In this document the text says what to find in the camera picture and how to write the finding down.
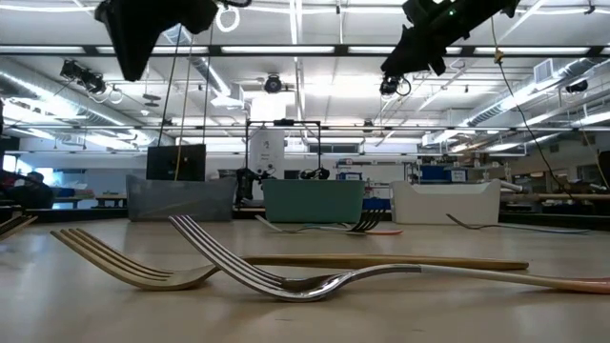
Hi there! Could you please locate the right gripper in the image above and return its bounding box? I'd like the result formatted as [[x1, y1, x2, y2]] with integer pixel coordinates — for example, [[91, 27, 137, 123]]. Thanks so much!
[[380, 0, 478, 76]]

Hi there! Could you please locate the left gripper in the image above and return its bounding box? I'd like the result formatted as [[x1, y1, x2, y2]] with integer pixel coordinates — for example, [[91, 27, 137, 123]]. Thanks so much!
[[93, 0, 219, 82]]

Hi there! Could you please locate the black fork red handle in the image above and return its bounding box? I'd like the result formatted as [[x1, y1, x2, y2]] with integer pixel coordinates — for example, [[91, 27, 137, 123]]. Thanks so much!
[[346, 208, 404, 237]]

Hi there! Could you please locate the silver fork blue handle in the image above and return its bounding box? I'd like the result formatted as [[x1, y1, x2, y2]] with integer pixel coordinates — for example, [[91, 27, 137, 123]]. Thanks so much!
[[446, 212, 591, 235]]

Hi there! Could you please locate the silver fork teal handle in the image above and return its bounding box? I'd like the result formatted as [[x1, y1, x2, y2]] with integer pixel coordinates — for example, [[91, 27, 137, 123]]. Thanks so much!
[[254, 213, 354, 234]]

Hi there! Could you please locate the silver fork pink white handle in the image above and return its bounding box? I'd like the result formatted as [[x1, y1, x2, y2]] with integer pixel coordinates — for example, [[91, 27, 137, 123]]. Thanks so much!
[[167, 213, 610, 304]]

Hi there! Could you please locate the black monitor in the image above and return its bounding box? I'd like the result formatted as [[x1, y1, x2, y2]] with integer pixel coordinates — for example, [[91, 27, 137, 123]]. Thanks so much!
[[146, 144, 207, 182]]

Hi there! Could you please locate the blue crate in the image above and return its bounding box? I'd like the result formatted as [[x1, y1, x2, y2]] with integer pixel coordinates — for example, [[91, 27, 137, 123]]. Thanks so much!
[[421, 164, 469, 184]]

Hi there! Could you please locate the white air vent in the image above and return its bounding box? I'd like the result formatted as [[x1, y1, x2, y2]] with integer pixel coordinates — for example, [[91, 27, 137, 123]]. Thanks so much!
[[533, 57, 556, 85]]

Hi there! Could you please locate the wooden background table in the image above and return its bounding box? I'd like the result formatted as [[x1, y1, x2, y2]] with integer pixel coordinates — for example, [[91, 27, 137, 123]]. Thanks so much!
[[93, 193, 132, 209]]

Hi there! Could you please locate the blue bench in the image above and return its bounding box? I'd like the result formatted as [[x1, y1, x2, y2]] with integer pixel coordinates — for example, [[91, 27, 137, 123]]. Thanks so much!
[[52, 186, 95, 204]]

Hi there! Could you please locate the grey plastic bin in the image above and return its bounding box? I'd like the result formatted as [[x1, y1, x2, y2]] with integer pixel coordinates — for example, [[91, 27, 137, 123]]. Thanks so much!
[[126, 174, 238, 223]]

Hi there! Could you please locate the white plastic bin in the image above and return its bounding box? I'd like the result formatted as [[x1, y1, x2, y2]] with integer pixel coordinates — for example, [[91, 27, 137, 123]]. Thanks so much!
[[390, 178, 502, 226]]

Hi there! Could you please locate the blue bin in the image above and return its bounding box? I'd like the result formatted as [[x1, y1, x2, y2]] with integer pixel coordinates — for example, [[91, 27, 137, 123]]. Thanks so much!
[[361, 197, 393, 212]]

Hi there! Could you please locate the white panel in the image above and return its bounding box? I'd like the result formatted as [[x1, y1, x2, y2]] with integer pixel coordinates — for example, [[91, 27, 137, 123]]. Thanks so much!
[[248, 129, 286, 180]]

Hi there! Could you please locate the person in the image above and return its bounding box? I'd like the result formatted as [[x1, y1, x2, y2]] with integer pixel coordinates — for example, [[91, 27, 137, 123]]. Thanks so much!
[[0, 170, 55, 211]]

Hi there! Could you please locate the teal plastic bin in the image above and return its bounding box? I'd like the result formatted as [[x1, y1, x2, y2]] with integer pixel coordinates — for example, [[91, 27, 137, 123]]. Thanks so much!
[[260, 178, 367, 224]]

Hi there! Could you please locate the long wooden rod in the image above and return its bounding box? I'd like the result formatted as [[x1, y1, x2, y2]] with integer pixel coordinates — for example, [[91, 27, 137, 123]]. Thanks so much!
[[499, 192, 610, 202]]

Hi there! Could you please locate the black overhead camera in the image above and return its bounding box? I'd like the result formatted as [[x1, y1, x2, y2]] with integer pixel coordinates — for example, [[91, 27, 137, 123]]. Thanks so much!
[[379, 73, 412, 97]]

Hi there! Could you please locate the black hanging cable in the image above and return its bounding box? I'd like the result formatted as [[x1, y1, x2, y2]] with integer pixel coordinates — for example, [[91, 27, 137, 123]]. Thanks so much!
[[157, 26, 182, 147], [202, 23, 214, 144]]

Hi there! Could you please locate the black ceiling camera rig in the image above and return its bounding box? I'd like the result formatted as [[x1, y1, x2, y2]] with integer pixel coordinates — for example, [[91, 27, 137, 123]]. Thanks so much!
[[59, 59, 107, 95]]

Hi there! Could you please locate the silver air duct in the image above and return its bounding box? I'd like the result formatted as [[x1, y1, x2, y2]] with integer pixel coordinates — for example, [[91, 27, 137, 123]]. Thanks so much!
[[0, 71, 128, 128], [464, 56, 610, 128], [161, 23, 233, 96]]

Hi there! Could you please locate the black cable yellow tie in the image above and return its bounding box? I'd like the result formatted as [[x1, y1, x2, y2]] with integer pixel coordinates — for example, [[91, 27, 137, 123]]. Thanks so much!
[[490, 16, 576, 201]]

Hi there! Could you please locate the white ring cable loop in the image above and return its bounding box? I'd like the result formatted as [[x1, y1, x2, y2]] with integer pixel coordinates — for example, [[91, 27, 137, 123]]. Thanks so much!
[[214, 4, 241, 33]]

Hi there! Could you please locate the round black ceiling camera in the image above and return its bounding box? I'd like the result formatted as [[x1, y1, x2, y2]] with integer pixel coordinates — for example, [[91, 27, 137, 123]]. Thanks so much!
[[263, 72, 283, 94]]

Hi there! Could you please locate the black background station frame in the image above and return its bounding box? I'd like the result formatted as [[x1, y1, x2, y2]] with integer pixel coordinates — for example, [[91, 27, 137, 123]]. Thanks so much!
[[245, 118, 322, 182]]

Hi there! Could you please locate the black overhead frame beam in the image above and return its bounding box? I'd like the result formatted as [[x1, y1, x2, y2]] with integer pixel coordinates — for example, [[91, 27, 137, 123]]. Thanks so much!
[[0, 44, 610, 59]]

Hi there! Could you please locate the black table frame rail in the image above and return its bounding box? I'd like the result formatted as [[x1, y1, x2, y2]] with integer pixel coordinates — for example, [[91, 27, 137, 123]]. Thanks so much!
[[0, 207, 610, 231]]

